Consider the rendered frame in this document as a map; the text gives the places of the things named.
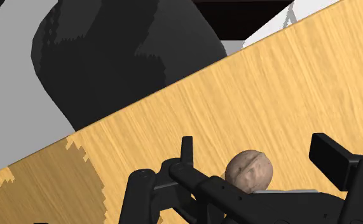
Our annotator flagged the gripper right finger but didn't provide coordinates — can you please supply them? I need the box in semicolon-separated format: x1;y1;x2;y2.
308;132;363;224

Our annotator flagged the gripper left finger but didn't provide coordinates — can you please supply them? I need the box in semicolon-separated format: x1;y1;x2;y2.
118;136;264;224

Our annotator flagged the brown walnut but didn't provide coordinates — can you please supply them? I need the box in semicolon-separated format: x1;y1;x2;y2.
224;150;274;194

